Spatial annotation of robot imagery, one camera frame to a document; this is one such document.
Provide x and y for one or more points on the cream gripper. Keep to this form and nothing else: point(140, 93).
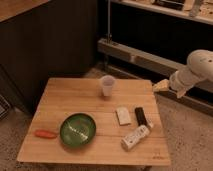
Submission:
point(162, 85)

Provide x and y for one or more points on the black eraser block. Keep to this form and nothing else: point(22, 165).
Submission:
point(140, 116)

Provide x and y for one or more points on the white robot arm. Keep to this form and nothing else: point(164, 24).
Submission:
point(199, 67)

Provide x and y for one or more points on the upper wooden shelf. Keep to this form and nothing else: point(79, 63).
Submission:
point(194, 10)

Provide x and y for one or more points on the wooden table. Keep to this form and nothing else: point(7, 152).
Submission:
point(63, 97)

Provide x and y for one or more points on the green bowl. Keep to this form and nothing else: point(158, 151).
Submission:
point(77, 130)

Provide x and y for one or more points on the metal vertical pole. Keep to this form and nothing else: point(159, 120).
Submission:
point(108, 21)

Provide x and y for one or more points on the orange carrot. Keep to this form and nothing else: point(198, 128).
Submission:
point(45, 134)

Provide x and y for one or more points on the metal shelf rail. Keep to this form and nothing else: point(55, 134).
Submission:
point(159, 65)

